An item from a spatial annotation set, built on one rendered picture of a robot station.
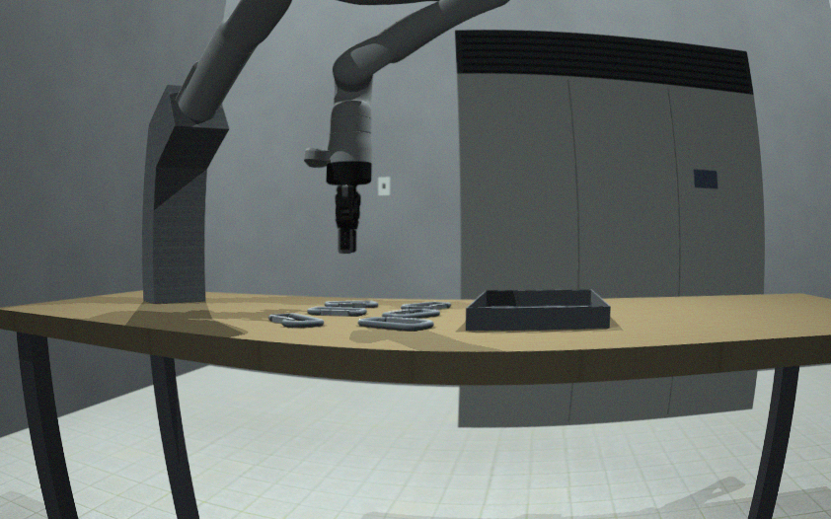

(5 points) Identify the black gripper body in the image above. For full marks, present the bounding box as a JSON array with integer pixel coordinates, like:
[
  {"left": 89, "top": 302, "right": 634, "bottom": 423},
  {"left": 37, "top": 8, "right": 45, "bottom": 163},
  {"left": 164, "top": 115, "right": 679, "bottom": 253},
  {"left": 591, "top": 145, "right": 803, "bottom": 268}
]
[{"left": 327, "top": 161, "right": 372, "bottom": 209}]

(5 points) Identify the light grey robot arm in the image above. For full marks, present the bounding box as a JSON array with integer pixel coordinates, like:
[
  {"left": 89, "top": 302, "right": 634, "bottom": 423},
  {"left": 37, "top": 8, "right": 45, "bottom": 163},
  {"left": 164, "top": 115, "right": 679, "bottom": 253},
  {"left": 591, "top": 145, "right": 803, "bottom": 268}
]
[{"left": 175, "top": 0, "right": 509, "bottom": 168}]

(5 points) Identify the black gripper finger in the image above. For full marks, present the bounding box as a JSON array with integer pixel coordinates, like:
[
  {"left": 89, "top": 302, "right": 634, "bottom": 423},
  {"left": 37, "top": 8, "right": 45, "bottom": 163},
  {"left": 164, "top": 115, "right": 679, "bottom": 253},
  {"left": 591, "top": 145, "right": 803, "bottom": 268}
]
[
  {"left": 336, "top": 185, "right": 360, "bottom": 254},
  {"left": 350, "top": 197, "right": 361, "bottom": 253}
]

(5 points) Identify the grey carabiner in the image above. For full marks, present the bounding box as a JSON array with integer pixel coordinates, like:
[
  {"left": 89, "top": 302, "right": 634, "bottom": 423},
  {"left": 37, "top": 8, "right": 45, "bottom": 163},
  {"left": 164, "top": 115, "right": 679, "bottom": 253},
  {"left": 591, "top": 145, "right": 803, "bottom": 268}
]
[
  {"left": 307, "top": 307, "right": 367, "bottom": 316},
  {"left": 268, "top": 314, "right": 324, "bottom": 328},
  {"left": 382, "top": 309, "right": 440, "bottom": 319},
  {"left": 358, "top": 317, "right": 434, "bottom": 331},
  {"left": 401, "top": 302, "right": 451, "bottom": 310},
  {"left": 325, "top": 301, "right": 378, "bottom": 308}
]

